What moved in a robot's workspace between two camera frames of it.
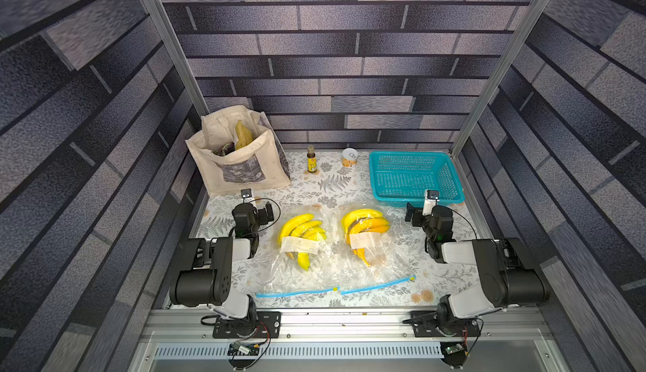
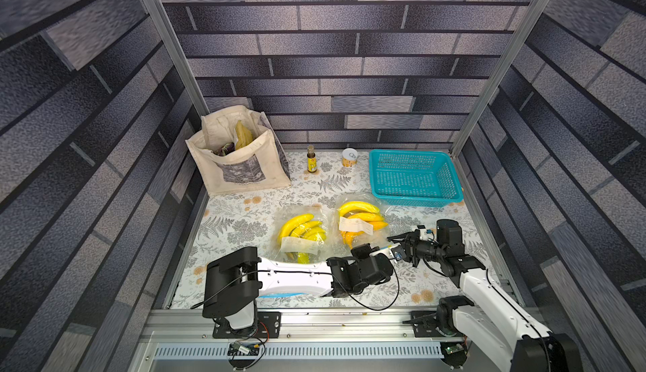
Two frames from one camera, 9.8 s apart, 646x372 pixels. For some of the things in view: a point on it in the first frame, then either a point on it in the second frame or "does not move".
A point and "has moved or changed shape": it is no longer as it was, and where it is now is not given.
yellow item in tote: (245, 135) does not move
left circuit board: (236, 348) does not move
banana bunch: (363, 221) has moved or changed shape
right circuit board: (458, 348) does not move
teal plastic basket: (402, 178) does not move
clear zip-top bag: (370, 248) has moved or changed shape
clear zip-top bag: (306, 252) does not move
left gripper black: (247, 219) to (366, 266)
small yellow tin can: (349, 156) does not move
